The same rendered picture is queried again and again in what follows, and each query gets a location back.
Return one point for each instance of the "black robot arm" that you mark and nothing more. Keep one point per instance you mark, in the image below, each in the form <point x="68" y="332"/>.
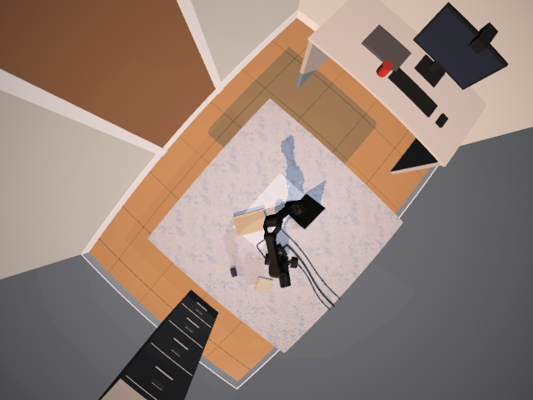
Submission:
<point x="279" y="268"/>

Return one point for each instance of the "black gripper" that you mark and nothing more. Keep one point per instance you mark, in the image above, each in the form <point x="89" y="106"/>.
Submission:
<point x="293" y="262"/>

